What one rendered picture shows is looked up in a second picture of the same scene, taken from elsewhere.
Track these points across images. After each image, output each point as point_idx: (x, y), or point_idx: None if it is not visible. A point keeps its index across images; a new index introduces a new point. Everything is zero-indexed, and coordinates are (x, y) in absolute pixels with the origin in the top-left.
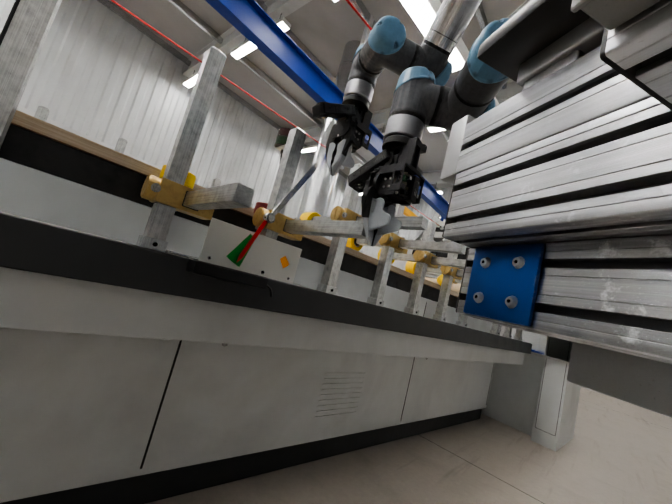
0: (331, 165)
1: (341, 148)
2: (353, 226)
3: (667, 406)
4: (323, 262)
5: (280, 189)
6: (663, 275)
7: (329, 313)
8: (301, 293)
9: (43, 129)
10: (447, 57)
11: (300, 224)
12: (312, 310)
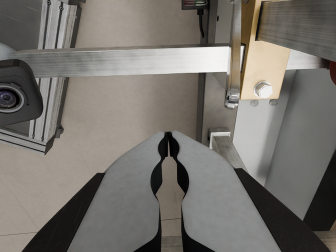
0: (165, 135)
1: (110, 197)
2: (36, 51)
3: None
4: (312, 206)
5: (293, 5)
6: None
7: (197, 124)
8: (202, 83)
9: None
10: None
11: (186, 46)
12: (198, 100)
